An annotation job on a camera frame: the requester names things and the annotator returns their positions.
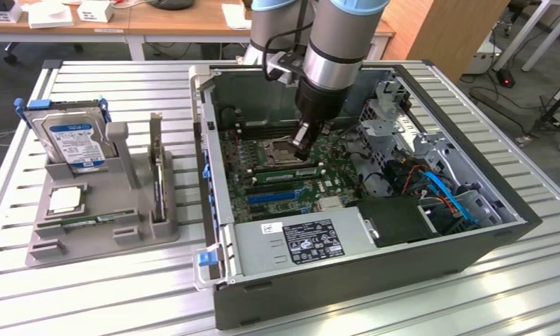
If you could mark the black RAM slot bank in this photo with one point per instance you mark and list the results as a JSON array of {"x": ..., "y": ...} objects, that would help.
[
  {"x": 262, "y": 129},
  {"x": 252, "y": 172}
]

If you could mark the blue case release latch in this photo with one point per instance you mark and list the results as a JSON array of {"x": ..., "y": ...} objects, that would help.
[{"x": 206, "y": 260}]

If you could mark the white box with round lid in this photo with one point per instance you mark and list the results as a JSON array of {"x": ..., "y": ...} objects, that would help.
[{"x": 51, "y": 17}]

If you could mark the grey metal drive cage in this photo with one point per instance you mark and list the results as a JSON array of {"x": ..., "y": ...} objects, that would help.
[{"x": 383, "y": 133}]

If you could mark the small white labelled box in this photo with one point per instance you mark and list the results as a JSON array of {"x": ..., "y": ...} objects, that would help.
[{"x": 95, "y": 12}]

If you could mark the grey power supply unit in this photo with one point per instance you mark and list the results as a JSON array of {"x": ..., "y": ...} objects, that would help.
[{"x": 262, "y": 252}]

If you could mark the black office chair base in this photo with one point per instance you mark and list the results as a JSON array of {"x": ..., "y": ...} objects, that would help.
[{"x": 11, "y": 56}]

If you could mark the black wheeled stand base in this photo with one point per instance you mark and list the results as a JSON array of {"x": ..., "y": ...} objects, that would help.
[{"x": 553, "y": 119}]

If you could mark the white floor device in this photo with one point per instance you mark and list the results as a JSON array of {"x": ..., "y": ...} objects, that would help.
[{"x": 480, "y": 61}]

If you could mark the hard disk with blue rails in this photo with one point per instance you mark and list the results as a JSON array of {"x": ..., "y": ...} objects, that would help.
[{"x": 69, "y": 140}]

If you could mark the wooden office desk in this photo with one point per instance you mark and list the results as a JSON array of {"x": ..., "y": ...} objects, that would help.
[
  {"x": 9, "y": 27},
  {"x": 191, "y": 21}
]

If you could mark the blue expansion slot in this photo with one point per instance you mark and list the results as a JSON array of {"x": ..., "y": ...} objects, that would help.
[{"x": 271, "y": 197}]

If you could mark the open black PC case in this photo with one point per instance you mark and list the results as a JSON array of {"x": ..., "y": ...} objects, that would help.
[{"x": 355, "y": 280}]

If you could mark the metal CPU socket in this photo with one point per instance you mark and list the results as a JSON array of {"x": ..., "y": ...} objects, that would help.
[{"x": 275, "y": 150}]

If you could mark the silver chipset heatsink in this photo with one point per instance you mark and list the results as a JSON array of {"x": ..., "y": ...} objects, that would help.
[{"x": 331, "y": 203}]

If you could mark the black plastic air shroud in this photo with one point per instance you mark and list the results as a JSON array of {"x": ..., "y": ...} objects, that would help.
[{"x": 392, "y": 220}]

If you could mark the white paper stack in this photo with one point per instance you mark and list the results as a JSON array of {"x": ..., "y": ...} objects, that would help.
[{"x": 235, "y": 17}]

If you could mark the long black expansion slot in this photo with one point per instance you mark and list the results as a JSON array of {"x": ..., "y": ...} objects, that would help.
[{"x": 266, "y": 190}]

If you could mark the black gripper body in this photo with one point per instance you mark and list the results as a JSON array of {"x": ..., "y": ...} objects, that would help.
[{"x": 322, "y": 101}]

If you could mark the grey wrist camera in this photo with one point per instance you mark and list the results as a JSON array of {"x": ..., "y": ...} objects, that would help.
[{"x": 284, "y": 64}]

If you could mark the green RAM stick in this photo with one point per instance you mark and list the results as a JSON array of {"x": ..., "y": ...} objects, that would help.
[
  {"x": 275, "y": 176},
  {"x": 94, "y": 221}
]

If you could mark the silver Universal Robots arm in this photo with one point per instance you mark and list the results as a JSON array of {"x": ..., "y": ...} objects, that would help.
[{"x": 336, "y": 28}]

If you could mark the white box with printed text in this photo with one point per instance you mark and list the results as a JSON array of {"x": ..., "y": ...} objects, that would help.
[{"x": 0, "y": 14}]

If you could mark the grey metal disk bay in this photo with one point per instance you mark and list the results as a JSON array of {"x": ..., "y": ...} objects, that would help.
[{"x": 476, "y": 206}]

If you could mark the upright graphics card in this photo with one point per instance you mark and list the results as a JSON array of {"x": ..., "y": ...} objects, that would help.
[{"x": 158, "y": 168}]

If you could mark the wooden cabinet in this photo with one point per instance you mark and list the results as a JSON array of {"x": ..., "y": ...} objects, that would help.
[{"x": 448, "y": 35}]

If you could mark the green motherboard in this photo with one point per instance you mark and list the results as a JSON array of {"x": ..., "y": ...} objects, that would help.
[{"x": 336, "y": 157}]

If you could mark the silver CPU chip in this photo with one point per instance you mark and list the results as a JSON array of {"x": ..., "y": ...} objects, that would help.
[{"x": 65, "y": 199}]

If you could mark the black rounded desk object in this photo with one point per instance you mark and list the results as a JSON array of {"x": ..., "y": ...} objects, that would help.
[{"x": 172, "y": 4}]

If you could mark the grey parts rack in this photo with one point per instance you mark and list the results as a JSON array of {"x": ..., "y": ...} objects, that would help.
[{"x": 107, "y": 203}]

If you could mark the black adapter with red light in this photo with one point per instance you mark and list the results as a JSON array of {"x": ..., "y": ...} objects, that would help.
[{"x": 504, "y": 78}]

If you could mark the white metal table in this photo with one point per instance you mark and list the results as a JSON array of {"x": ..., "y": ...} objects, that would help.
[{"x": 550, "y": 38}]

